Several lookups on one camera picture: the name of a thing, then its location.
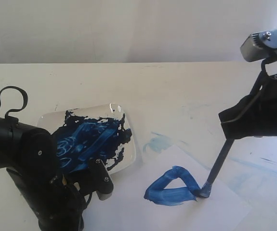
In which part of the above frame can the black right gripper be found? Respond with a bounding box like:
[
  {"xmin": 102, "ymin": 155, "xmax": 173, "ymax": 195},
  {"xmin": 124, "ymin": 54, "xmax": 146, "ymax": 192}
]
[{"xmin": 219, "ymin": 51, "xmax": 277, "ymax": 140}]

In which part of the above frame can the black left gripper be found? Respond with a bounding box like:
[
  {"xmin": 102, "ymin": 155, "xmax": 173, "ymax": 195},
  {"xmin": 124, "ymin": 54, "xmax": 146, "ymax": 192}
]
[{"xmin": 38, "ymin": 173, "xmax": 86, "ymax": 231}]

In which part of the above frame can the black paintbrush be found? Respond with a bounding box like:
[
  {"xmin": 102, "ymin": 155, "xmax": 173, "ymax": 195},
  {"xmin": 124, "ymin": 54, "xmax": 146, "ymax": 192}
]
[{"xmin": 198, "ymin": 140, "xmax": 235, "ymax": 198}]

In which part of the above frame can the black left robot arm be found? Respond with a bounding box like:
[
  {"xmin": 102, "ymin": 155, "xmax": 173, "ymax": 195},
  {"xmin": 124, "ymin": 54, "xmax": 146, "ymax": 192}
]
[{"xmin": 0, "ymin": 116, "xmax": 85, "ymax": 231}]

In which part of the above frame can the white plate with blue paint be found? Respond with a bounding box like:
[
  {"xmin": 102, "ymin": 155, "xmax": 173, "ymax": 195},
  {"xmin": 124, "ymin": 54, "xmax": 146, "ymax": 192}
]
[{"xmin": 37, "ymin": 103, "xmax": 136, "ymax": 174}]

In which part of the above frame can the white paper sheet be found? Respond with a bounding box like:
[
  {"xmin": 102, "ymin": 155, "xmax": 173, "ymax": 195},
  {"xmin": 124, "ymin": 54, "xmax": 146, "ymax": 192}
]
[{"xmin": 84, "ymin": 146, "xmax": 251, "ymax": 231}]

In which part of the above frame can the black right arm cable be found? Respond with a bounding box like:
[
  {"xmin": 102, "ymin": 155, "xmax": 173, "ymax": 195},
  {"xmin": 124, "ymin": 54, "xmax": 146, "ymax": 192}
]
[{"xmin": 221, "ymin": 57, "xmax": 277, "ymax": 125}]

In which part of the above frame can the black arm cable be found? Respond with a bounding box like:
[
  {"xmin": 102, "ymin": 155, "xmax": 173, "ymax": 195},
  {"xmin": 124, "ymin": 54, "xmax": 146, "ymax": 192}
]
[
  {"xmin": 0, "ymin": 86, "xmax": 29, "ymax": 120},
  {"xmin": 221, "ymin": 57, "xmax": 277, "ymax": 125}
]

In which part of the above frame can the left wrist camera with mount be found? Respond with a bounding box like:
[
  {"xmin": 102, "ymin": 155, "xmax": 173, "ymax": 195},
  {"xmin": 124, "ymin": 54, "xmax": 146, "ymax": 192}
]
[{"xmin": 77, "ymin": 159, "xmax": 114, "ymax": 201}]

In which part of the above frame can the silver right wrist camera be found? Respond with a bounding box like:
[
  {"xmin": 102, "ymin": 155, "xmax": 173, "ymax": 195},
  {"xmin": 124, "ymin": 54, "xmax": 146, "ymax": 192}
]
[{"xmin": 240, "ymin": 29, "xmax": 277, "ymax": 62}]

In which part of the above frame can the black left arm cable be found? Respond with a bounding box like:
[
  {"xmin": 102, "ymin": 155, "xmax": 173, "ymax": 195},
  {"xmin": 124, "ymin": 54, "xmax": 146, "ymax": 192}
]
[{"xmin": 0, "ymin": 86, "xmax": 29, "ymax": 120}]

